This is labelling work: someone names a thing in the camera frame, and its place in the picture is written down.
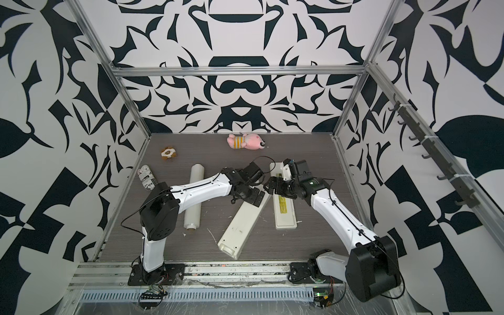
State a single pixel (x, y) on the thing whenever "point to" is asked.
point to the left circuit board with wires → (152, 298)
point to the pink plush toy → (251, 141)
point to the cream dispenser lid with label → (284, 207)
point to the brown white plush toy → (168, 153)
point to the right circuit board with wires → (322, 297)
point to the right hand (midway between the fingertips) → (271, 185)
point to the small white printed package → (147, 178)
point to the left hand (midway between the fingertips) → (253, 193)
